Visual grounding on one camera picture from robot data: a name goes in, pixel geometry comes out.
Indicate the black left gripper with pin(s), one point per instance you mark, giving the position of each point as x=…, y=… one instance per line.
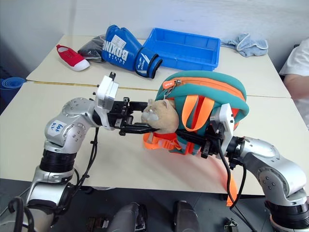
x=119, y=112

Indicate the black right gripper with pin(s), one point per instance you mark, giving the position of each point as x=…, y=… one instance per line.
x=212, y=145

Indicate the beige plush cat toy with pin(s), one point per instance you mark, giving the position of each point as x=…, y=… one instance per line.
x=164, y=118

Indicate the orange and teal backpack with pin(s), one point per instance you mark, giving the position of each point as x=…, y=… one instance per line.
x=210, y=89

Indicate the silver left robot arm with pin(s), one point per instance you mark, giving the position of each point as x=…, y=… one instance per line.
x=72, y=113

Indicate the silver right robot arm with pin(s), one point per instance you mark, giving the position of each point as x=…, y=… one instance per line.
x=272, y=159

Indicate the blue boxing glove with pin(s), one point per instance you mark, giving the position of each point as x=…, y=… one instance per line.
x=120, y=48

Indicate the dark rounded shape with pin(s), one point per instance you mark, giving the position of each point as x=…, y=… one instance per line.
x=130, y=217
x=186, y=216

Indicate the black plastic bag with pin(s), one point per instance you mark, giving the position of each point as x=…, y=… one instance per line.
x=93, y=48

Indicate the blue plastic bin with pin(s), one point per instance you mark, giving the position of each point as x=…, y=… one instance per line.
x=186, y=48

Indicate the red and white shoe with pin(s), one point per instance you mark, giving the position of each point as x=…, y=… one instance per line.
x=72, y=58

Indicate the light blue towel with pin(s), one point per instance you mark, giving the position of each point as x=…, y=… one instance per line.
x=251, y=44

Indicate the person in white shirt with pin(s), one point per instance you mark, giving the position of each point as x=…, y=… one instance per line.
x=298, y=62

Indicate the blue rolled foam mat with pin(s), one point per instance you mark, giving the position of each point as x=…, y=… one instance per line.
x=10, y=84

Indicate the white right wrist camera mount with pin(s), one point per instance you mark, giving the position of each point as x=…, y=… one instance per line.
x=227, y=120

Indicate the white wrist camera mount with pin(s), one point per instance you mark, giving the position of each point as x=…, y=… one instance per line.
x=107, y=90
x=227, y=120

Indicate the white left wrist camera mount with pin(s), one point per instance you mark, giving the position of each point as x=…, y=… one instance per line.
x=107, y=90

